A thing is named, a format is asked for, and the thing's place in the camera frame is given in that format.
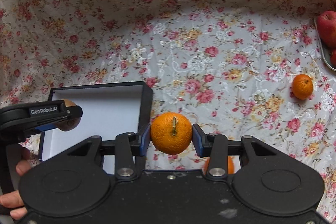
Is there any brown kiwi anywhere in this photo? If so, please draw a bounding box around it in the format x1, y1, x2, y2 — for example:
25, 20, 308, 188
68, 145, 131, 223
56, 99, 81, 131

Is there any orange mandarin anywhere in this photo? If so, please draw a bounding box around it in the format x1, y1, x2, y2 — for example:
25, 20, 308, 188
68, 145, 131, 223
291, 74, 313, 100
150, 112, 193, 155
202, 156, 235, 174

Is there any person's left hand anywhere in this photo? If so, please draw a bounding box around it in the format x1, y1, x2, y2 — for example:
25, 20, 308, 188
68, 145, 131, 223
1, 144, 33, 223

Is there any black box white interior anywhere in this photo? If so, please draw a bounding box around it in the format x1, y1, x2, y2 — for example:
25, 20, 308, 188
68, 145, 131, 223
39, 81, 153, 161

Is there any floral pink tablecloth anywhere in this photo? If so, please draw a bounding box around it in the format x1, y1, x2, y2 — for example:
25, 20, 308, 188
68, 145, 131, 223
1, 0, 335, 223

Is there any pale green fruit tray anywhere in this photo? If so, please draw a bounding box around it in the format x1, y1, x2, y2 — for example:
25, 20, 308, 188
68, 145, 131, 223
314, 17, 335, 71

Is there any small red tomato left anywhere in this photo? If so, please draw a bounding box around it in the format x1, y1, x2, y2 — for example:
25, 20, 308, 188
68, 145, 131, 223
330, 50, 336, 67

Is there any red apple on tray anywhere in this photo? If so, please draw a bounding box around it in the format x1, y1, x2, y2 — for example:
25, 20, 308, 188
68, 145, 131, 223
316, 11, 336, 50

